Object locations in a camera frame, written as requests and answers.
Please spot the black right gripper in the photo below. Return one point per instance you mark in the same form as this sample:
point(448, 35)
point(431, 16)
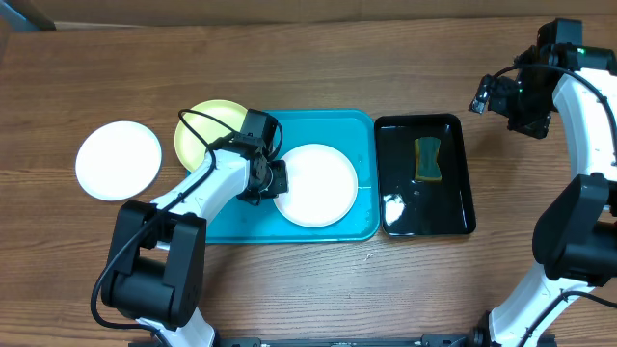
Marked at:
point(537, 127)

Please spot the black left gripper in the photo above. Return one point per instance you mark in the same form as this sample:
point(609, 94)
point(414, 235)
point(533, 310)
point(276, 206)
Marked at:
point(281, 184)

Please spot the pinkish white round plate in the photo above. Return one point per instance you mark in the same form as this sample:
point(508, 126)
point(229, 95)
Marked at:
point(322, 186)

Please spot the green and yellow sponge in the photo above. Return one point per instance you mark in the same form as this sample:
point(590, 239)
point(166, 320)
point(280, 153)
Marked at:
point(427, 150)

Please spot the yellow-green round plate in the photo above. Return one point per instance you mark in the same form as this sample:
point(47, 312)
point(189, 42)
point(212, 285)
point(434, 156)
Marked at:
point(189, 149)

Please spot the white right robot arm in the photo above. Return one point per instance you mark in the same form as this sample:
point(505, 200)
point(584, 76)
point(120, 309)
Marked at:
point(574, 251)

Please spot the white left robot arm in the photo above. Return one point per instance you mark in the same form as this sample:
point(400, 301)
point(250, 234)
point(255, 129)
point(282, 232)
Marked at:
point(152, 279)

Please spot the teal plastic tray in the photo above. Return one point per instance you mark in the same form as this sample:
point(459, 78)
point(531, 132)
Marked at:
point(348, 130)

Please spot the black rectangular tray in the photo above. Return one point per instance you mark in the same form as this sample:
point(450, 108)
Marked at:
point(411, 208)

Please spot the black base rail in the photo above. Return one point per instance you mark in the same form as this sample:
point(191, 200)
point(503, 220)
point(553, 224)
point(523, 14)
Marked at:
point(427, 340)

